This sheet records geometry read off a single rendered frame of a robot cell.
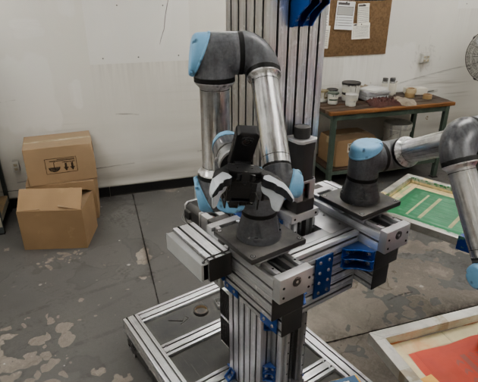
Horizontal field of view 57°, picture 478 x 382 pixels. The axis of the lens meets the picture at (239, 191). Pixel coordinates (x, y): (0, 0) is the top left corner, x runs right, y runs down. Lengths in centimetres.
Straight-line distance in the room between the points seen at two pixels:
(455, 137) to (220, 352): 171
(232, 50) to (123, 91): 337
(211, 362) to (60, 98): 296
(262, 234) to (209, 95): 47
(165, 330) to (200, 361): 32
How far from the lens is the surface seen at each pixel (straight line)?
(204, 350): 258
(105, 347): 301
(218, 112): 127
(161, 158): 478
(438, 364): 160
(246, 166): 90
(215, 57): 123
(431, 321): 169
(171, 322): 277
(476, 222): 138
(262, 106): 118
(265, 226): 142
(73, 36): 447
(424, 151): 165
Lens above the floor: 202
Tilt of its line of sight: 25 degrees down
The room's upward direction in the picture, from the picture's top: straight up
